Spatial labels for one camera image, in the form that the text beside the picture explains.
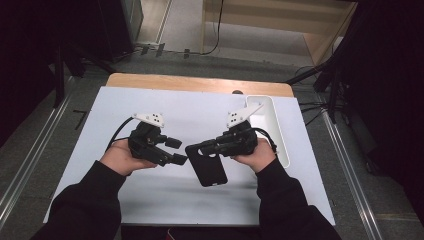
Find left hand-held gripper black cable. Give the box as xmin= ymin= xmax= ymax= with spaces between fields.
xmin=105 ymin=116 xmax=136 ymax=151

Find white board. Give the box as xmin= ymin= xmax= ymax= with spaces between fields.
xmin=44 ymin=86 xmax=336 ymax=227

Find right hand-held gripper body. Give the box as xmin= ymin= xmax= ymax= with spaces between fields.
xmin=214 ymin=103 xmax=264 ymax=158

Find black hanging cable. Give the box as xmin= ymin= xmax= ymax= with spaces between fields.
xmin=199 ymin=0 xmax=225 ymax=56

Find person's right hand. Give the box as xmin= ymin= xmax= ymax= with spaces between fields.
xmin=232 ymin=138 xmax=278 ymax=174

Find dark cabinet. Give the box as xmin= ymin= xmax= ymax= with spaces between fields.
xmin=96 ymin=0 xmax=145 ymax=62

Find black phone case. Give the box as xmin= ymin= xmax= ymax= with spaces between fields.
xmin=184 ymin=143 xmax=229 ymax=188

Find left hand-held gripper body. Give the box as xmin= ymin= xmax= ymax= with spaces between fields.
xmin=128 ymin=112 xmax=172 ymax=167

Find black tripod stand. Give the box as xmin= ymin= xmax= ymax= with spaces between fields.
xmin=284 ymin=49 xmax=354 ymax=124

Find right hand-held gripper black cable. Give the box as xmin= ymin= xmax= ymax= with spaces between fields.
xmin=251 ymin=127 xmax=278 ymax=154

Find metal floor rail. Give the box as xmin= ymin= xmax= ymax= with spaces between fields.
xmin=319 ymin=99 xmax=384 ymax=240
xmin=0 ymin=76 xmax=76 ymax=219

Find black floor cables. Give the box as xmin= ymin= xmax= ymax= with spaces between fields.
xmin=297 ymin=99 xmax=329 ymax=127

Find person's left hand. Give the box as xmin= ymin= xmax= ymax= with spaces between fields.
xmin=99 ymin=138 xmax=158 ymax=177

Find light wooden shelf unit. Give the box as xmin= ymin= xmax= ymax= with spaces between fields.
xmin=199 ymin=0 xmax=359 ymax=66

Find white rectangular bin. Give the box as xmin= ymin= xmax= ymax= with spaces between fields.
xmin=244 ymin=95 xmax=290 ymax=169

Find dark curtain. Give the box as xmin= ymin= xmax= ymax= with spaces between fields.
xmin=0 ymin=0 xmax=101 ymax=148
xmin=328 ymin=0 xmax=424 ymax=228

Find black metal stand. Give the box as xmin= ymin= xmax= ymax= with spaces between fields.
xmin=53 ymin=43 xmax=118 ymax=109

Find hand-held gripper black cable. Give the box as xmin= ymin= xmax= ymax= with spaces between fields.
xmin=105 ymin=116 xmax=136 ymax=151
xmin=251 ymin=127 xmax=278 ymax=154

